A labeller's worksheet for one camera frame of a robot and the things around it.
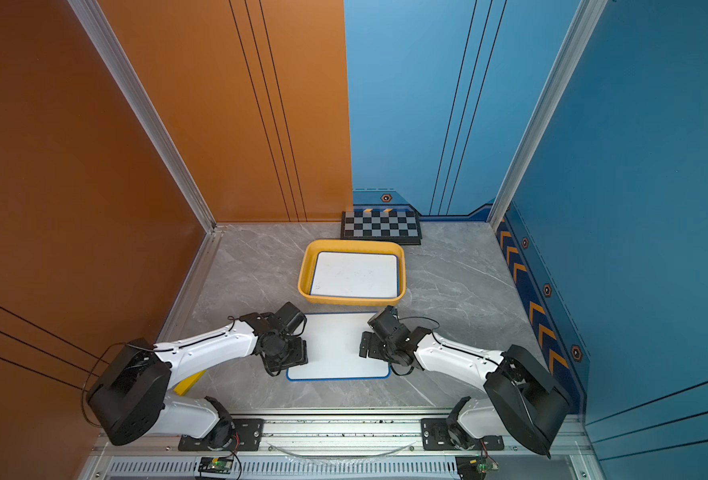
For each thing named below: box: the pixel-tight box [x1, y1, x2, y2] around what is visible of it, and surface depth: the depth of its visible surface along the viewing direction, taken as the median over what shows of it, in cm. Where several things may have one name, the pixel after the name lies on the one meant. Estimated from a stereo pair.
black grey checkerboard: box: [340, 208, 423, 245], surface depth 118 cm
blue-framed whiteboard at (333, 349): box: [286, 312, 391, 381], surface depth 91 cm
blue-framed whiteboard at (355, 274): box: [310, 251, 399, 299], surface depth 105 cm
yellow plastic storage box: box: [298, 239, 406, 306], surface depth 107 cm
